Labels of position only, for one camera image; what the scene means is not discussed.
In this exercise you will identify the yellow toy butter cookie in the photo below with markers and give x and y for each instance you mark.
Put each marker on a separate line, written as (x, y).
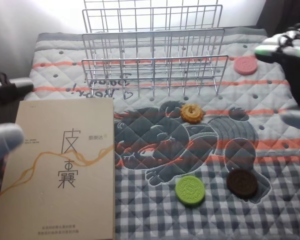
(195, 118)

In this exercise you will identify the grey quilt with bear print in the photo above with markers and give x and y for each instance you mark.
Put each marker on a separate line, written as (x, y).
(165, 212)

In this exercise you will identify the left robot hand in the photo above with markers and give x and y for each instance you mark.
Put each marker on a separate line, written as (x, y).
(2, 100)

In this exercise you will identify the brown toy sandwich cookie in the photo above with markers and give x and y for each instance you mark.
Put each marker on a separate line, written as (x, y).
(242, 183)

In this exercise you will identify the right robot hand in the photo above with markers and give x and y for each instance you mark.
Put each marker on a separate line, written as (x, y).
(297, 75)

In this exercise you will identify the beige book with black characters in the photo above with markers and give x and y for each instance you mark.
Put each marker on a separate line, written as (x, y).
(52, 125)

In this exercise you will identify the green toy sandwich cookie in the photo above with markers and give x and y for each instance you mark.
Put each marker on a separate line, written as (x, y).
(190, 190)

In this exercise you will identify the pink toy sandwich cookie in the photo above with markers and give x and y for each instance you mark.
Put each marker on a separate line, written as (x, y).
(245, 65)

